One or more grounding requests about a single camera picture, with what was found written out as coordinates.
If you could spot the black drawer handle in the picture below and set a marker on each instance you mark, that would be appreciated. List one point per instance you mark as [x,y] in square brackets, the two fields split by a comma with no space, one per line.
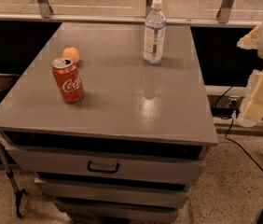
[102,168]

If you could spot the clear plastic water bottle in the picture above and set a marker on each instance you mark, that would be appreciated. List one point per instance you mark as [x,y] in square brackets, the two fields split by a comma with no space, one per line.
[155,28]

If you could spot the grey drawer cabinet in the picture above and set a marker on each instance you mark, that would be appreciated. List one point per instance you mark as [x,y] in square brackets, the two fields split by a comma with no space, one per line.
[154,120]

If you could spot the red coke can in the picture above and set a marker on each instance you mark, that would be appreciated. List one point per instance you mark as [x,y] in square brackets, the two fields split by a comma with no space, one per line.
[65,72]

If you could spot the metal window rail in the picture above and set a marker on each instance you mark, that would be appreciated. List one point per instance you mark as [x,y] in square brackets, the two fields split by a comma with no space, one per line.
[206,13]

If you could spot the metal tripod leg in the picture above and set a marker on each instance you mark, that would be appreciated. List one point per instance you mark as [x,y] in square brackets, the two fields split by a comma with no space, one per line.
[17,192]

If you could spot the orange fruit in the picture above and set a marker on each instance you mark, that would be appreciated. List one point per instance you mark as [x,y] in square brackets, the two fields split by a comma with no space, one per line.
[71,52]

